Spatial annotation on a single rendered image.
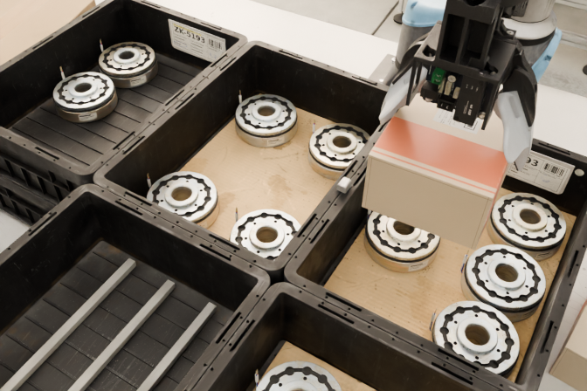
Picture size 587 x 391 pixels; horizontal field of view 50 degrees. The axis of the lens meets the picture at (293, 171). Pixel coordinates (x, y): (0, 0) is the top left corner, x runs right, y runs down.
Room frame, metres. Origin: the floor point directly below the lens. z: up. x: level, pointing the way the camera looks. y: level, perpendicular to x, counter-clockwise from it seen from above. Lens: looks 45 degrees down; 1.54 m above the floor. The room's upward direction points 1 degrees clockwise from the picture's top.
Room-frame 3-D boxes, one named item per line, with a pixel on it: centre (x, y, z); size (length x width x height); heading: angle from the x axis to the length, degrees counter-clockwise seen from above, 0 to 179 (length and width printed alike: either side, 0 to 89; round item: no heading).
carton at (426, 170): (0.48, -0.16, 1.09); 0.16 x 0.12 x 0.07; 153
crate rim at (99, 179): (0.68, 0.05, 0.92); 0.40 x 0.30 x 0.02; 150
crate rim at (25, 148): (0.84, 0.30, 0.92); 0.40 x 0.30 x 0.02; 150
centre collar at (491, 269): (0.49, -0.28, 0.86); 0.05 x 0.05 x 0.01
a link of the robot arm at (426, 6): (1.00, -0.26, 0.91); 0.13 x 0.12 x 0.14; 64
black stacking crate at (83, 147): (0.84, 0.30, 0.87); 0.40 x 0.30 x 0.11; 150
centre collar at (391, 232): (0.57, -0.15, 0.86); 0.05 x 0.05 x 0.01
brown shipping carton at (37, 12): (1.06, 0.57, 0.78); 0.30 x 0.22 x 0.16; 162
